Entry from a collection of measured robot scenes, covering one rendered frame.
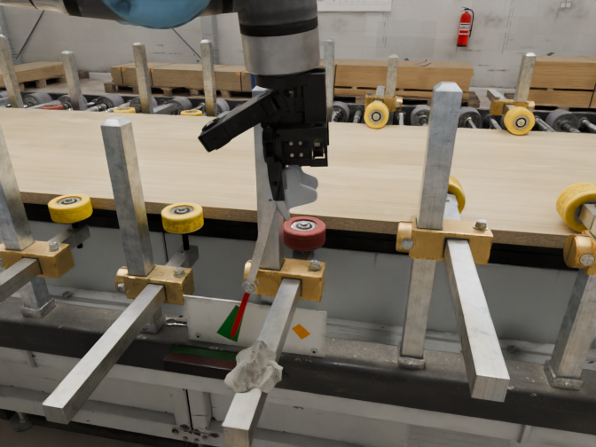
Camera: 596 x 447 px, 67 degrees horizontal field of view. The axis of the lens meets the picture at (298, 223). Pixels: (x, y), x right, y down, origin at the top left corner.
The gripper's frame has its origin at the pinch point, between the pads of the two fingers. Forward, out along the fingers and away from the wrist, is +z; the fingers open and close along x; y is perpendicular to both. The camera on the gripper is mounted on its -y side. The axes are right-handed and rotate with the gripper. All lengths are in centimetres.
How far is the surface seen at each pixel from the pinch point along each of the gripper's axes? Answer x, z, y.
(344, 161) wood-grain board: 54, 18, 9
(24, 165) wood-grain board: 44, 11, -73
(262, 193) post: 5.5, 0.0, -3.6
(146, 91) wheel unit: 121, 15, -70
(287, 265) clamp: 5.2, 14.0, -0.9
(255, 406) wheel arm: -24.2, 11.2, -1.3
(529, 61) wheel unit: 107, 8, 71
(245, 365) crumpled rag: -19.8, 9.5, -3.1
